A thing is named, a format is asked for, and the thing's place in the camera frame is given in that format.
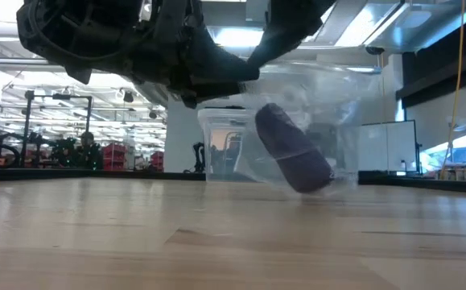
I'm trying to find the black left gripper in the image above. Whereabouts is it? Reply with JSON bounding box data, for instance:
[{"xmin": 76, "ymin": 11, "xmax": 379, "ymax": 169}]
[{"xmin": 127, "ymin": 0, "xmax": 261, "ymax": 110}]

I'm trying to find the clear plastic zipper bag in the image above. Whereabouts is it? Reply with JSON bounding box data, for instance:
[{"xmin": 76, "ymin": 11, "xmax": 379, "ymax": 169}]
[{"xmin": 216, "ymin": 60, "xmax": 383, "ymax": 199}]

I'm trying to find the purple elastic bandage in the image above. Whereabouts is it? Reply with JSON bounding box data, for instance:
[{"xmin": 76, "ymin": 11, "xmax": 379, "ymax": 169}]
[{"xmin": 254, "ymin": 102, "xmax": 336, "ymax": 195}]

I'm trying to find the clear plastic storage bin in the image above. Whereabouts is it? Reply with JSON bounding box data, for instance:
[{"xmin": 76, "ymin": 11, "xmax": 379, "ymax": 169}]
[{"xmin": 196, "ymin": 106, "xmax": 258, "ymax": 183}]

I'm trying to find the red shelf unit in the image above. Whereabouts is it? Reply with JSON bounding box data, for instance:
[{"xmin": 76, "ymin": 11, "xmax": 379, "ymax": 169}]
[
  {"xmin": 101, "ymin": 143, "xmax": 129, "ymax": 172},
  {"xmin": 150, "ymin": 150, "xmax": 166, "ymax": 172}
]

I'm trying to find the black machine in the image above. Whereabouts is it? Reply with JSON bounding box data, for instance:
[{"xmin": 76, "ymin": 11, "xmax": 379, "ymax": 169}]
[{"xmin": 307, "ymin": 122, "xmax": 339, "ymax": 160}]

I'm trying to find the person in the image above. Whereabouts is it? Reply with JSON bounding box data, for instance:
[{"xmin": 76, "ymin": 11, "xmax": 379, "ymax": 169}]
[{"xmin": 75, "ymin": 130, "xmax": 104, "ymax": 171}]

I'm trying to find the black pipe stand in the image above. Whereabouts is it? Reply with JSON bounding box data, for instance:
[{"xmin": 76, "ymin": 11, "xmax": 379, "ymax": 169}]
[{"xmin": 19, "ymin": 89, "xmax": 94, "ymax": 168}]

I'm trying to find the long LED light bar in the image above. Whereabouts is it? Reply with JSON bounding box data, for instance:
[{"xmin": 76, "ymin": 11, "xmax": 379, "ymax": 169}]
[{"xmin": 0, "ymin": 56, "xmax": 382, "ymax": 76}]

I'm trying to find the white whiteboard black frame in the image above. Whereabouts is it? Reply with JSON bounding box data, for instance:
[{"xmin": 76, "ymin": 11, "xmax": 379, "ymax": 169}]
[{"xmin": 357, "ymin": 119, "xmax": 422, "ymax": 176}]

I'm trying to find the yellow hanging cable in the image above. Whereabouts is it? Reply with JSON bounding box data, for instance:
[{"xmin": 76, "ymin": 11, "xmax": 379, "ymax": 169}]
[{"xmin": 439, "ymin": 0, "xmax": 466, "ymax": 179}]

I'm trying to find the black table frame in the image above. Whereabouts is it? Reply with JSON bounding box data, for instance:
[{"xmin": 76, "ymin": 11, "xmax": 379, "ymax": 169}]
[{"xmin": 0, "ymin": 168, "xmax": 466, "ymax": 195}]

